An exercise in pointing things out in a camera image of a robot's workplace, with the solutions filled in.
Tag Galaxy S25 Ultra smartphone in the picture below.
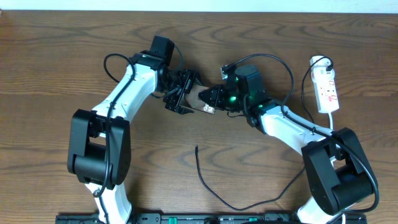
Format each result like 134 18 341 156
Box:
180 84 216 114

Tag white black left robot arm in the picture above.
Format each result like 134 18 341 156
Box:
56 35 199 223

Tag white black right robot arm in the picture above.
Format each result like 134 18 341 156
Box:
198 65 380 223

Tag white power strip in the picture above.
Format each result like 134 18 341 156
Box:
310 55 340 113

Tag black charger cable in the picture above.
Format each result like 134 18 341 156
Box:
195 55 335 212

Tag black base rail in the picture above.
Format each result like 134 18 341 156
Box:
55 212 368 224

